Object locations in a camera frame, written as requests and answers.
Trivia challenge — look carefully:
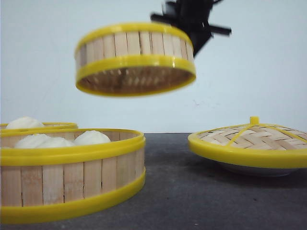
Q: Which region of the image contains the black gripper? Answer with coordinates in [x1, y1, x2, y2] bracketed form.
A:
[150, 0, 232, 56]

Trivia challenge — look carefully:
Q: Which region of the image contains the bamboo steamer basket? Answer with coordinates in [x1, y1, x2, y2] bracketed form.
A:
[0, 128, 145, 224]
[0, 122, 78, 132]
[74, 23, 196, 97]

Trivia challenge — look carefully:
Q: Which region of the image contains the woven bamboo steamer lid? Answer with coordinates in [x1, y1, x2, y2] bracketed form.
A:
[188, 116, 307, 169]

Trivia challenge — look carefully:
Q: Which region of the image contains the white bun front right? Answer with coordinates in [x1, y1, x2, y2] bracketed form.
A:
[74, 130, 111, 146]

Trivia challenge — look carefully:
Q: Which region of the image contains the white bun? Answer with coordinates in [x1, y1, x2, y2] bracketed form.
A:
[74, 130, 111, 146]
[36, 137, 75, 148]
[14, 134, 51, 149]

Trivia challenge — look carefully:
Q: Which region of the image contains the white shallow plate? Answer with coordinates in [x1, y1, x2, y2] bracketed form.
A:
[219, 162, 299, 177]

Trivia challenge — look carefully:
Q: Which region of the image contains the white bun front middle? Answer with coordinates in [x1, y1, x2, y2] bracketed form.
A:
[36, 137, 75, 148]

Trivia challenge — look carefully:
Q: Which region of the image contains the white bun rear basket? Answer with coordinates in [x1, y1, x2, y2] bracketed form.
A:
[6, 116, 44, 129]

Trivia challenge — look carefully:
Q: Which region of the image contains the white bun front left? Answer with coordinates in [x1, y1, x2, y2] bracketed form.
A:
[14, 134, 51, 149]

